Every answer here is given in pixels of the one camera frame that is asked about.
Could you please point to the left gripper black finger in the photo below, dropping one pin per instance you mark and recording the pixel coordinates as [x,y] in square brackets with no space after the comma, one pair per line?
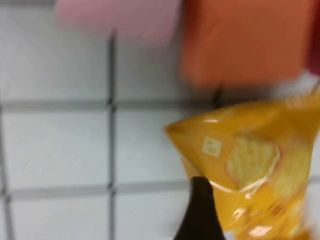
[200,215]

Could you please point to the yellow cracker packet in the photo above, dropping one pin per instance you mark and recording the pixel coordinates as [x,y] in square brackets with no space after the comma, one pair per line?
[262,162]

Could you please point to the orange foam cube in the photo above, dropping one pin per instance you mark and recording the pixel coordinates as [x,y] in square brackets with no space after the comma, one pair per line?
[245,40]

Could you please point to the pink foam cube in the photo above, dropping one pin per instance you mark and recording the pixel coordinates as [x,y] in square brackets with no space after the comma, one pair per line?
[117,17]

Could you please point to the red foam cube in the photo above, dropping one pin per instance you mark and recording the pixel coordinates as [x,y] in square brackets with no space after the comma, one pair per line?
[315,32]

